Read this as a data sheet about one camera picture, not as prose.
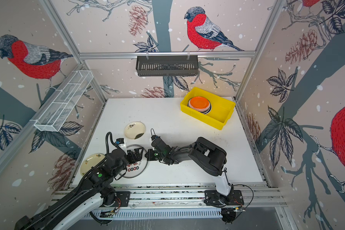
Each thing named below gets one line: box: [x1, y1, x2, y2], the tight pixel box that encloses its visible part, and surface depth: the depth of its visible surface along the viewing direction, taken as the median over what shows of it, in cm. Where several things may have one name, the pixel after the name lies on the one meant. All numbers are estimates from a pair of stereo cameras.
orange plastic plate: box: [190, 96, 210, 109], surface depth 114 cm
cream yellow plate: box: [80, 152, 106, 176], surface depth 88 cm
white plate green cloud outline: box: [187, 97, 212, 115], surface depth 111 cm
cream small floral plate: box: [123, 120, 146, 140], surface depth 104 cm
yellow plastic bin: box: [180, 87, 236, 130], surface depth 113 cm
